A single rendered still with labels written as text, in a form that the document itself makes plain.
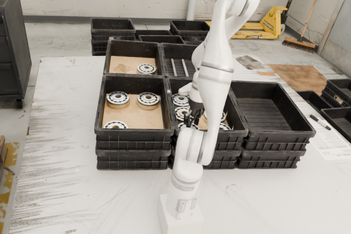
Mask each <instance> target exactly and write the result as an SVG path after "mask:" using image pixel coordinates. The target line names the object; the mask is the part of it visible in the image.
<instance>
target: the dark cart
mask: <svg viewBox="0 0 351 234"><path fill-rule="evenodd" d="M31 67H32V61H31V56H30V51H29V45H28V39H27V34H26V28H25V22H24V17H23V13H22V7H21V2H20V0H0V100H14V99H16V100H17V105H18V108H22V103H23V101H22V99H24V98H25V94H26V90H27V85H28V80H29V76H30V71H31Z"/></svg>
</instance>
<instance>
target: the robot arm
mask: <svg viewBox="0 0 351 234"><path fill-rule="evenodd" d="M259 2H260V0H215V4H214V10H213V15H212V21H211V25H210V30H209V32H208V34H207V36H206V38H205V40H204V42H202V43H201V44H200V45H199V46H198V47H197V48H196V49H195V50H194V52H193V54H192V63H193V65H194V66H195V67H197V68H200V70H199V71H196V72H195V73H194V76H193V81H192V83H189V84H187V85H185V86H184V87H182V88H180V89H179V92H178V94H180V95H189V100H188V104H189V106H190V108H189V112H188V113H185V114H184V122H183V123H184V124H185V125H186V127H185V128H183V129H182V130H181V131H180V133H179V136H178V138H177V145H176V148H175V159H174V164H173V169H172V175H171V180H170V185H169V191H168V196H167V201H166V208H167V211H168V212H169V213H170V214H171V215H172V216H174V217H175V218H176V220H179V219H182V218H184V217H188V216H191V215H193V213H194V209H195V205H196V202H197V198H198V196H197V191H198V187H199V184H200V181H201V177H202V174H203V166H202V165H208V164H209V163H210V162H211V160H212V158H213V155H214V151H215V147H216V141H217V136H218V131H219V126H220V120H221V116H222V113H223V109H224V105H225V102H226V98H227V94H228V91H229V88H230V84H231V80H232V77H233V72H234V69H235V63H234V59H233V55H232V52H231V49H230V46H229V43H228V41H229V40H230V38H231V37H232V36H233V35H234V34H235V33H236V32H237V31H238V30H239V29H240V28H241V27H242V26H243V25H244V24H245V23H246V22H247V21H248V20H249V19H250V17H251V16H252V15H253V14H254V12H255V11H256V9H257V7H258V5H259ZM226 13H227V14H230V15H232V16H231V17H229V18H228V19H226V20H225V17H226ZM202 111H203V112H202ZM204 112H206V116H207V123H208V131H207V132H203V131H199V130H195V129H193V128H191V127H192V123H193V121H194V124H195V125H199V122H200V118H201V117H202V115H204ZM191 116H192V117H194V118H192V117H191ZM190 119H191V121H190Z"/></svg>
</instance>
